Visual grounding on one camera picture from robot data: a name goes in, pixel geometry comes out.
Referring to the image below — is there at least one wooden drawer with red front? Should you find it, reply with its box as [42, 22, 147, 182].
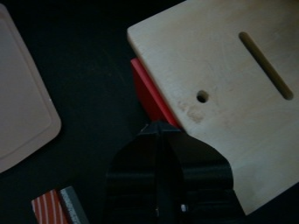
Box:
[130, 57, 184, 130]

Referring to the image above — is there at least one pink plastic tray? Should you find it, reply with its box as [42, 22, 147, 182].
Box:
[0, 3, 63, 174]

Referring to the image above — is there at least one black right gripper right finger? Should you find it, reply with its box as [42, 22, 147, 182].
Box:
[154, 121, 250, 224]

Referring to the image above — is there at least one red white striped block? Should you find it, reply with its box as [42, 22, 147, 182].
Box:
[31, 185, 91, 224]

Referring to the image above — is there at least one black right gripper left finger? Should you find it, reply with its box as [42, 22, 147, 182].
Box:
[102, 121, 163, 224]

